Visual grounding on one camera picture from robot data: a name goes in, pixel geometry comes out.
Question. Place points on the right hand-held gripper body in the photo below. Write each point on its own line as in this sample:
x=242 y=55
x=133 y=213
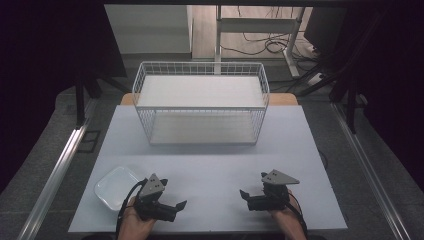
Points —
x=276 y=195

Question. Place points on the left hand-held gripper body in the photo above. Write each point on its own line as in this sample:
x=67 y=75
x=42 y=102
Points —
x=151 y=188

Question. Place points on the person's right hand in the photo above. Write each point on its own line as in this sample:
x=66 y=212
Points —
x=288 y=223

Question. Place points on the person's left hand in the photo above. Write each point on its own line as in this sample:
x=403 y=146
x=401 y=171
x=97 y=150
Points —
x=133 y=226

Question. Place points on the white square plate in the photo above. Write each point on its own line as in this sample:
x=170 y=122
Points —
x=115 y=188

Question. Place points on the pale table cover sheet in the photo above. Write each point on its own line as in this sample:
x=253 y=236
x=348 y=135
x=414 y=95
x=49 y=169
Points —
x=213 y=173

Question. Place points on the black metal stand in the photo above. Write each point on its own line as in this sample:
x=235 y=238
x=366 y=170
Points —
x=80 y=106
x=350 y=110

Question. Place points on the white power strip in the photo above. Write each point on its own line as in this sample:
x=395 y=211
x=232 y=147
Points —
x=315 y=79

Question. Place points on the white cabinet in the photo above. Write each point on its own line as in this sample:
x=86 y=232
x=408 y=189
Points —
x=150 y=30

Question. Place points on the dark curtain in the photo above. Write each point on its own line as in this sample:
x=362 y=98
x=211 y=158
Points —
x=40 y=66
x=396 y=83

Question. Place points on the metal floor rail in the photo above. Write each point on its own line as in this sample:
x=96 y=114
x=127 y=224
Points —
x=56 y=173
x=366 y=170

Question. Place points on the white desk frame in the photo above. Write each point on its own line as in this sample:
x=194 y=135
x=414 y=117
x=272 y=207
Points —
x=256 y=25

